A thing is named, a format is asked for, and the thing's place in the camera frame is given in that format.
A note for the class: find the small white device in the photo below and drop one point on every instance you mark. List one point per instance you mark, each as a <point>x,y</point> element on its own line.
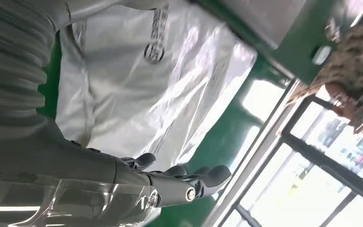
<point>321,55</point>

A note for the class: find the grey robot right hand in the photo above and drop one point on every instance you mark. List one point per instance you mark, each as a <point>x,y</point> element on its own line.
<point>59,175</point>

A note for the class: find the person in patterned clothes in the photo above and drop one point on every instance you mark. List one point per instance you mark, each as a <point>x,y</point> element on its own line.
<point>353,62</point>

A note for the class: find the black window frame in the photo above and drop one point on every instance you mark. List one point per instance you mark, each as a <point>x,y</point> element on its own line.
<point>325,163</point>

